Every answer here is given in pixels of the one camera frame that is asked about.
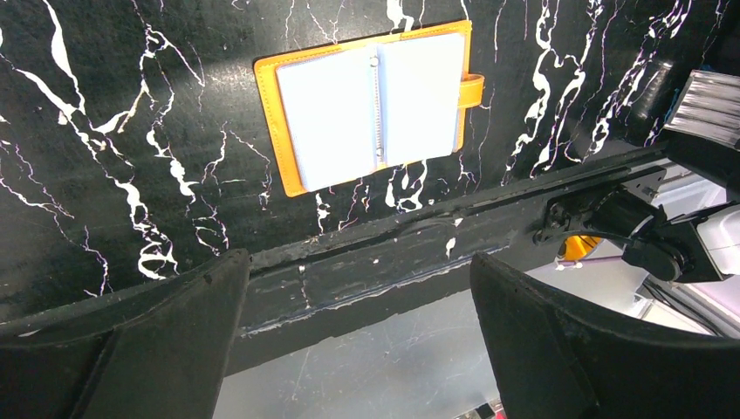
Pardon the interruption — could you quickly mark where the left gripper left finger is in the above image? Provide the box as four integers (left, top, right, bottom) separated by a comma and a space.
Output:
1, 249, 250, 418

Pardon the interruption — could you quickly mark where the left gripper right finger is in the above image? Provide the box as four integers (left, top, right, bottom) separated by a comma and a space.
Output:
469, 253, 739, 418

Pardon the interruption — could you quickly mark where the orange leather card holder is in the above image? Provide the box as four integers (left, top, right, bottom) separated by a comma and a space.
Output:
253, 20, 485, 197

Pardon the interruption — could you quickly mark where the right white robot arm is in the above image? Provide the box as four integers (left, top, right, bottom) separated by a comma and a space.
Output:
533, 186, 739, 284

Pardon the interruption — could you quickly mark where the black plastic toolbox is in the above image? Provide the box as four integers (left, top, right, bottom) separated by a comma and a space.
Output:
630, 58, 740, 192

